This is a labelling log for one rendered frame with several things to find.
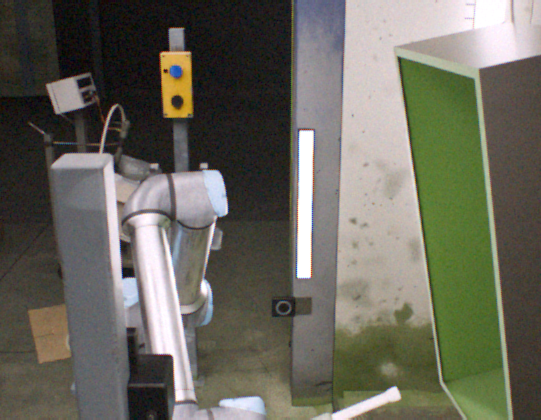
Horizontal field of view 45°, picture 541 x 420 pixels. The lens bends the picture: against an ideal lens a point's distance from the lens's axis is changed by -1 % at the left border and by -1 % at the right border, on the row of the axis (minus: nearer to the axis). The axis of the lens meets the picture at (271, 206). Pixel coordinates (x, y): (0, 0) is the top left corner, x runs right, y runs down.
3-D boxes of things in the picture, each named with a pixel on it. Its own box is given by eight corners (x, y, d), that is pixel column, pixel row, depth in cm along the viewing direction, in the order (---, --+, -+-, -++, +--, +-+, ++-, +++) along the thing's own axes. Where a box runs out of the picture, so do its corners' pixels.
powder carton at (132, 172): (102, 195, 452) (115, 142, 439) (160, 216, 450) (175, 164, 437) (68, 221, 402) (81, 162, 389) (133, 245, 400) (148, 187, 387)
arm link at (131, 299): (101, 327, 215) (96, 278, 209) (153, 320, 219) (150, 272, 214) (104, 351, 201) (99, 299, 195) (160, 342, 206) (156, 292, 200)
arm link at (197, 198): (151, 298, 220) (161, 158, 160) (202, 291, 225) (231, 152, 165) (157, 340, 212) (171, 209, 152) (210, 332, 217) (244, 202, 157)
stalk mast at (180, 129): (198, 375, 320) (185, 28, 269) (197, 382, 315) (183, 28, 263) (186, 375, 320) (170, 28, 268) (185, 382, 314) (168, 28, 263)
